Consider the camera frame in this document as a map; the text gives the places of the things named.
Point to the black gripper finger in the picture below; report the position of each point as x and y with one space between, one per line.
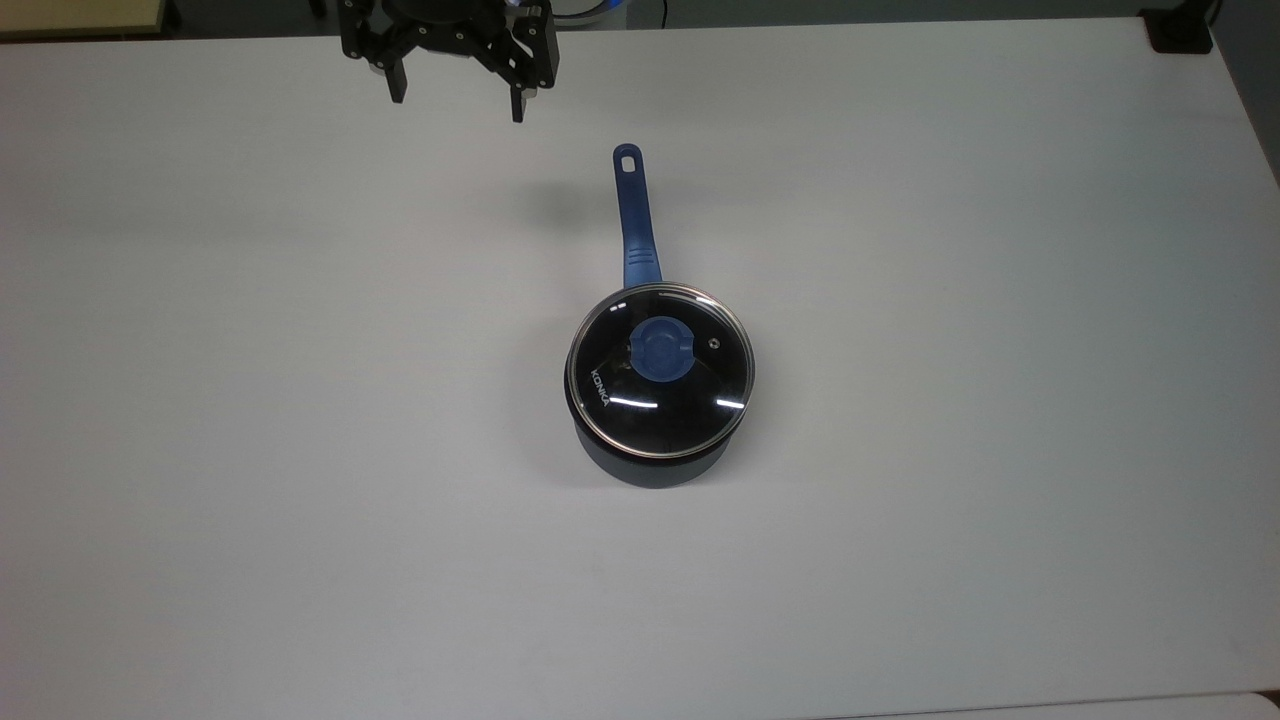
520 95
395 82

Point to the yellow wooden table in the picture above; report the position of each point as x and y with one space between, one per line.
75 15

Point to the glass lid with blue knob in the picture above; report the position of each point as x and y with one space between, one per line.
660 372

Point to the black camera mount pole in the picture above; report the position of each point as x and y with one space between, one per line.
1178 30

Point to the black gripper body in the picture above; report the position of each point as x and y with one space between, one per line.
445 30

